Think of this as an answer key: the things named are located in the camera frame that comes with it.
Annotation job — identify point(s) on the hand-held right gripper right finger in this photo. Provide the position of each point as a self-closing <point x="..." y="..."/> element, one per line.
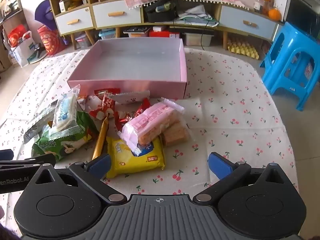
<point x="220" y="166"/>

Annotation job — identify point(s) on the white cabinet drawer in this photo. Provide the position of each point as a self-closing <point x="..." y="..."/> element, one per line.
<point x="73" y="22"/>
<point x="116" y="13"/>

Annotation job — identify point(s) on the pink cardboard box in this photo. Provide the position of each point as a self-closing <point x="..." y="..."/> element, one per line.
<point x="135" y="65"/>

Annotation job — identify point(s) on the small clear storage bin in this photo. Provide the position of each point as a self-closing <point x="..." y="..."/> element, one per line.
<point x="83" y="41"/>

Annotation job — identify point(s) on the red cardboard box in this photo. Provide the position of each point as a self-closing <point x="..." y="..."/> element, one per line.
<point x="163" y="33"/>

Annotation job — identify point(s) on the blue-label bread packet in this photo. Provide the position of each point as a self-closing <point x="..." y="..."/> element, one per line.
<point x="65" y="112"/>

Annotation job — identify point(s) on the blue plastic stool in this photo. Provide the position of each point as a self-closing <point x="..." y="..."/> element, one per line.
<point x="292" y="62"/>

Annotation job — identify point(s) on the green chip packet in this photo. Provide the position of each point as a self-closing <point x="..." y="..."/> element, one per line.
<point x="62" y="148"/>

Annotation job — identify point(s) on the pile of papers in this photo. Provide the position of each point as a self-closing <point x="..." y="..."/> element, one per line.
<point x="197" y="17"/>

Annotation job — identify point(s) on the silver snack packet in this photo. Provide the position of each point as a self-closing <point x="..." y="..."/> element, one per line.
<point x="35" y="130"/>

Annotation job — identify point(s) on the white paw-print snack packet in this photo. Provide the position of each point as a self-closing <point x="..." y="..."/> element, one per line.
<point x="130" y="97"/>

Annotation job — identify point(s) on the pale blue cabinet drawer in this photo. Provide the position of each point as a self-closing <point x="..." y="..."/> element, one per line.
<point x="247" y="22"/>

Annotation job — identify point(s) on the yellow shelf item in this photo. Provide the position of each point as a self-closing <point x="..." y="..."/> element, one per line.
<point x="75" y="0"/>

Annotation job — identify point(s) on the clear wafer packet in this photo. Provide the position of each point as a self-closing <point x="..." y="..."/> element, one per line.
<point x="176" y="135"/>

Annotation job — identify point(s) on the yellow egg tray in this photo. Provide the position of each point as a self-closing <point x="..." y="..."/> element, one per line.
<point x="243" y="50"/>

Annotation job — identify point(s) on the white shopping bag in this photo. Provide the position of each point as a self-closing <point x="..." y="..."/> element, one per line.
<point x="23" y="52"/>

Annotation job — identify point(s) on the red gift bag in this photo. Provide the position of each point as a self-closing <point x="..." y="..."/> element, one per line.
<point x="16" y="37"/>

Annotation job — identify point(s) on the yellow snack packet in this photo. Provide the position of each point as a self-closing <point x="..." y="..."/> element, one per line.
<point x="140" y="163"/>

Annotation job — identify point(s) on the black screen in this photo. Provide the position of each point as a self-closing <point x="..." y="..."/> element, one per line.
<point x="303" y="13"/>

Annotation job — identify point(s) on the purple round object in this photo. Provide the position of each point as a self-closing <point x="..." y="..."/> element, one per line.
<point x="45" y="12"/>

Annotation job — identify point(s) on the wooden cabinet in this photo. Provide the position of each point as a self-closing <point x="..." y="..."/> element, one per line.
<point x="155" y="25"/>

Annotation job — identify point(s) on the black case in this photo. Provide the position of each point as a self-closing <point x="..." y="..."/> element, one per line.
<point x="160" y="13"/>

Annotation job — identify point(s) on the black keyboard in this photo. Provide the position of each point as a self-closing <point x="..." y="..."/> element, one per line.
<point x="136" y="30"/>

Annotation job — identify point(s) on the pink wafer packet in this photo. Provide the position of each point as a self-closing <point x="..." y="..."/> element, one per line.
<point x="147" y="122"/>

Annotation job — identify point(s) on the wooden desk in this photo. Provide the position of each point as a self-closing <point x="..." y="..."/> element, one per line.
<point x="10" y="25"/>

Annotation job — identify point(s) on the small white carton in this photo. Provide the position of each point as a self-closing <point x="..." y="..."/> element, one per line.
<point x="62" y="6"/>

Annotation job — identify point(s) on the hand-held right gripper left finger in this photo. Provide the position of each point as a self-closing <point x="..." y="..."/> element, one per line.
<point x="100" y="166"/>

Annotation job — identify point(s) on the red patterned bag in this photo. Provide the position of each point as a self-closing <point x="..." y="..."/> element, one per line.
<point x="51" y="41"/>

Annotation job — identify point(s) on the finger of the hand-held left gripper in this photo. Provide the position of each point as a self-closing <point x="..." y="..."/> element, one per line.
<point x="42" y="160"/>
<point x="6" y="154"/>

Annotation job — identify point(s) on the white red snack packet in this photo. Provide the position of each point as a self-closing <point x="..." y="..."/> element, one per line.
<point x="87" y="103"/>

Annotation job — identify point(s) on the red candy packet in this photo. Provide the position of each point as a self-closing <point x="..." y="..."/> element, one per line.
<point x="143" y="107"/>
<point x="122" y="120"/>
<point x="103" y="107"/>
<point x="106" y="92"/>

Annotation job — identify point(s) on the blue-lid storage bin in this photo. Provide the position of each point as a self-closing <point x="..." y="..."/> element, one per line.
<point x="107" y="34"/>

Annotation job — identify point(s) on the gold stick packet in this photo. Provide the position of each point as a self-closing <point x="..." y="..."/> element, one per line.
<point x="100" y="140"/>

